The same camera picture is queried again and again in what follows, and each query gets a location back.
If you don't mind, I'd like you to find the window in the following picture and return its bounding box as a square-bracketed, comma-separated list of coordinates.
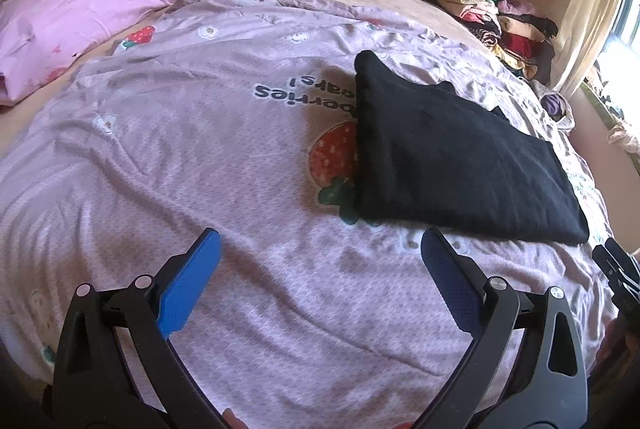
[593, 0, 639, 129]

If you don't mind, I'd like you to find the pink quilt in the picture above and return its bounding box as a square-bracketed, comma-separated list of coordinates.
[1, 0, 178, 106]

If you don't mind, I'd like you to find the clutter on windowsill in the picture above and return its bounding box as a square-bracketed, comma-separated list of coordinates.
[580, 63, 639, 172]

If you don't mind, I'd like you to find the cream curtain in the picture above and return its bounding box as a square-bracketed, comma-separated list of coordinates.
[551, 0, 623, 98]

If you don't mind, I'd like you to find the black IKISS sweater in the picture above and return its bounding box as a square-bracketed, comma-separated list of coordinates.
[354, 51, 589, 246]

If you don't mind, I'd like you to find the pile of folded clothes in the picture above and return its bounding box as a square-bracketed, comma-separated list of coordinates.
[435, 0, 559, 86]

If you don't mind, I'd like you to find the purple cloth bundle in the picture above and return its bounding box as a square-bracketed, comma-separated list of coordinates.
[528, 79, 575, 134]

